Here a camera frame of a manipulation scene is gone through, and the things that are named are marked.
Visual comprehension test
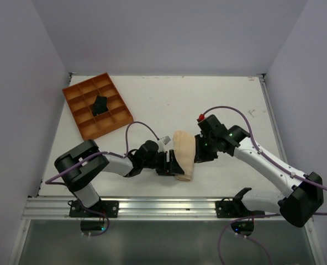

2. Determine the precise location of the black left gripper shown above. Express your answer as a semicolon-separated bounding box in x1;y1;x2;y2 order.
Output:
142;149;184;174

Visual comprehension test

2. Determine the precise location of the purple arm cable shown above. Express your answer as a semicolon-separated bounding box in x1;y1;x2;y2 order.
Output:
202;105;327;265
44;121;160;237

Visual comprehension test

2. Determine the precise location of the cream beige underwear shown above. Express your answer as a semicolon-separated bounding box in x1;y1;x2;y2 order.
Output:
173;131;196;182

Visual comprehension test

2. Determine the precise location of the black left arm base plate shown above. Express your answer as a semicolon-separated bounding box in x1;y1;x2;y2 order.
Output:
67;200;119;218

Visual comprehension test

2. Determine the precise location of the orange compartment tray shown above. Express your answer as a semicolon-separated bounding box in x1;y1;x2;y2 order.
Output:
62;73;134;141

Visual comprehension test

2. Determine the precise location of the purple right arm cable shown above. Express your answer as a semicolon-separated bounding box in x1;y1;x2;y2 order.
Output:
202;105;327;265

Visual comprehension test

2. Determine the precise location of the aluminium mounting rail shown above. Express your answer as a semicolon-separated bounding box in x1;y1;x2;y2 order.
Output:
21;195;315;221

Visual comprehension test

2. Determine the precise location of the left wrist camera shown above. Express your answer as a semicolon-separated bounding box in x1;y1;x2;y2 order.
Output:
157;136;171;152

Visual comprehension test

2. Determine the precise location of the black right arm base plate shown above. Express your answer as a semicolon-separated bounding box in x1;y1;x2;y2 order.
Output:
215;200;265;218

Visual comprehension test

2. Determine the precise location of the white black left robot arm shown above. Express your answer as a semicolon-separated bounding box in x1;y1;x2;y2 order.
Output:
54;140;184;217

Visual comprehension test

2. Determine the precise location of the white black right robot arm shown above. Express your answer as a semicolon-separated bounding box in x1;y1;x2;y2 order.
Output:
194;115;324;227

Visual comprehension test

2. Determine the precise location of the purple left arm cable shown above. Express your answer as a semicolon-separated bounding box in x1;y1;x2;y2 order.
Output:
44;121;160;237

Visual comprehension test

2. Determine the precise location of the black rolled garment in tray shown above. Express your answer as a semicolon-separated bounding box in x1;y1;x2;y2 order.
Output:
92;96;108;116

